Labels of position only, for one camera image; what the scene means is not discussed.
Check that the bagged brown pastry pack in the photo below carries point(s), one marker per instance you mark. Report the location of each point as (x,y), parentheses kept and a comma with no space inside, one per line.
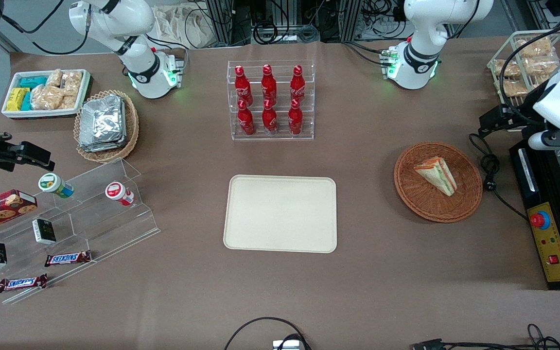
(511,88)
(533,47)
(507,68)
(541,66)

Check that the red lidded cup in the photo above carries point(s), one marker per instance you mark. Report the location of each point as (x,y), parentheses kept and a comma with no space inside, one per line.
(114,190)

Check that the black machine yellow panel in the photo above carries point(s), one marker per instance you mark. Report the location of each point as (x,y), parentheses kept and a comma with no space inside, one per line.
(523,170)

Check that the round brown wicker basket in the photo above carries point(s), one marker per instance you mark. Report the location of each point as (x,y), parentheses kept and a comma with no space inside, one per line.
(430,204)

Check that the silver foil pouch stack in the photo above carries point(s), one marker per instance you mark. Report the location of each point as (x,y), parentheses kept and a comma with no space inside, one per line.
(102,124)

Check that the white rectangular snack bin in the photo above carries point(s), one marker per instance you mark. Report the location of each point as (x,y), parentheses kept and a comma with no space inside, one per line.
(42,113)

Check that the green lidded cup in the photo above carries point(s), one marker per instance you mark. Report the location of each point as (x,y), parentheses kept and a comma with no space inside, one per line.
(50,183)

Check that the yellow snack pack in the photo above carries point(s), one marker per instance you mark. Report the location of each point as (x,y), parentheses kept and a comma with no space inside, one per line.
(16,98)

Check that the clear rice cracker pack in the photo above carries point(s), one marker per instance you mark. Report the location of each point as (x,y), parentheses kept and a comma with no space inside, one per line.
(68,102)
(72,82)
(54,78)
(46,97)

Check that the clear acrylic stepped stand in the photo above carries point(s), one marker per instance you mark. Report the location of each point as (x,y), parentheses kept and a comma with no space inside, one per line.
(105,228)

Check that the red cola bottle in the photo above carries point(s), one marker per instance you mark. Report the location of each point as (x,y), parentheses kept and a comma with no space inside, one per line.
(298,86)
(246,121)
(270,120)
(269,85)
(243,87)
(295,120)

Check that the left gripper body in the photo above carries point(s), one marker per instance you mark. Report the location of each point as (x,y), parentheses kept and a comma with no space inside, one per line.
(526,110)

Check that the oval light wicker basket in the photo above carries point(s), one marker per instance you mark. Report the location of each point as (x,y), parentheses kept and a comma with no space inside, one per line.
(131,126)

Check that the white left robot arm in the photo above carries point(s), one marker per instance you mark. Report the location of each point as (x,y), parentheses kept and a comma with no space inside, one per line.
(426,34)

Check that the clear acrylic bottle rack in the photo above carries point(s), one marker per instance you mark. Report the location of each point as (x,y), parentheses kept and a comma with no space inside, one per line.
(270,137)

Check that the small silver device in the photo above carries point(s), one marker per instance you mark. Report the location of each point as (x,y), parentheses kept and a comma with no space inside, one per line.
(286,345)

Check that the teal snack pack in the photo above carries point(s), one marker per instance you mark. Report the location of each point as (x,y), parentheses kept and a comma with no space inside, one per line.
(33,81)
(27,101)

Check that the beige rectangular tray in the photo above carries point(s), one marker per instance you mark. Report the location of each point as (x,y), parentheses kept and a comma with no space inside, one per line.
(280,214)

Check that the red emergency stop button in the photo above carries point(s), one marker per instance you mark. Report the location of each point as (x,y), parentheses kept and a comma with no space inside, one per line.
(540,219)

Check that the triangle sandwich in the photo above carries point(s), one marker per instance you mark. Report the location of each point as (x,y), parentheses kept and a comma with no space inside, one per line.
(438,175)

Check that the brown Snickers bar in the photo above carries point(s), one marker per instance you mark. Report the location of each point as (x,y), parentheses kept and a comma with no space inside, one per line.
(21,283)
(67,258)

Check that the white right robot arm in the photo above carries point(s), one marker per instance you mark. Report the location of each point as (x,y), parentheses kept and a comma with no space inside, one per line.
(114,19)

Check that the white cloth bag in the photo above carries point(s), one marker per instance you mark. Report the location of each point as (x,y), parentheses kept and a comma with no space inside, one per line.
(183,26)

